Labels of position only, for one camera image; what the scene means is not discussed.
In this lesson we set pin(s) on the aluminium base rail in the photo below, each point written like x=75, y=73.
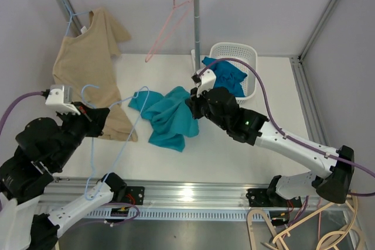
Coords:
x=164, y=200

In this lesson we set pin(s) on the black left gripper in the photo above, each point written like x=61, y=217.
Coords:
x=95, y=117

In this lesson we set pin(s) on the beige tank top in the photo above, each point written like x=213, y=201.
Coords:
x=88, y=58

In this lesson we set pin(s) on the dark blue t shirt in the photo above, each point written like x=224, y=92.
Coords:
x=229, y=77

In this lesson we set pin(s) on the white perforated plastic basket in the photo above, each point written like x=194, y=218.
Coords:
x=233, y=52

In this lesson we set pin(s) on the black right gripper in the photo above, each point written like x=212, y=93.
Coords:
x=194, y=102

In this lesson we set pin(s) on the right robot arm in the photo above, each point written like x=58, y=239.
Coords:
x=329, y=170

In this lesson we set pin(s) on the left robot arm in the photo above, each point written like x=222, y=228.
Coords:
x=44, y=147

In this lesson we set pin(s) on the teal t shirt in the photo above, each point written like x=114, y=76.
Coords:
x=170, y=118

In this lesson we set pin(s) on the pink wire hanger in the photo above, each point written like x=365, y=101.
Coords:
x=178, y=13

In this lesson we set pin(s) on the aluminium corner frame post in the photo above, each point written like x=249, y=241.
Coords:
x=318, y=28

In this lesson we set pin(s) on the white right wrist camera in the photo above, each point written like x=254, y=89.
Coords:
x=204, y=80

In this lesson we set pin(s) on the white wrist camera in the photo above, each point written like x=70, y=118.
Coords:
x=204, y=80
x=59, y=99

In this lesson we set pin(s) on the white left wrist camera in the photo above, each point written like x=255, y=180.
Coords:
x=59, y=99

